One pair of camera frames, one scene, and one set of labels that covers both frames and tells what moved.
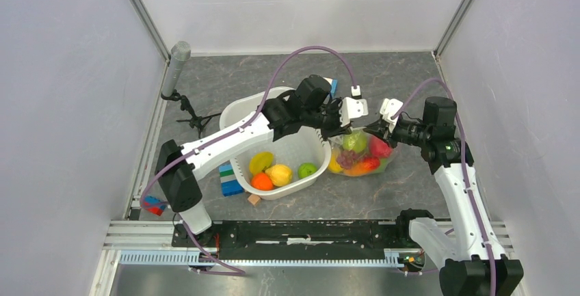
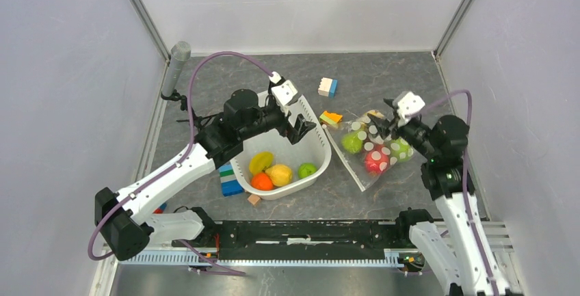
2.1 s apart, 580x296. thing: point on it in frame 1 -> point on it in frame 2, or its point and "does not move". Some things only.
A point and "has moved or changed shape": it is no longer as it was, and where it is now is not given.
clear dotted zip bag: x=358 y=154 has moved or changed shape
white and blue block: x=333 y=82 does not move
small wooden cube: x=254 y=199 does not move
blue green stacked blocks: x=230 y=184 does not move
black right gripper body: x=409 y=132 does not move
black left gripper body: x=330 y=119 -> x=279 y=120
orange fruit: x=262 y=181 does not move
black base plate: x=303 y=237 does not move
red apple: x=378 y=149 has moved or changed shape
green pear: x=384 y=162 -> x=400 y=149
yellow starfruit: x=260 y=161 does not move
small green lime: x=306 y=169 does not move
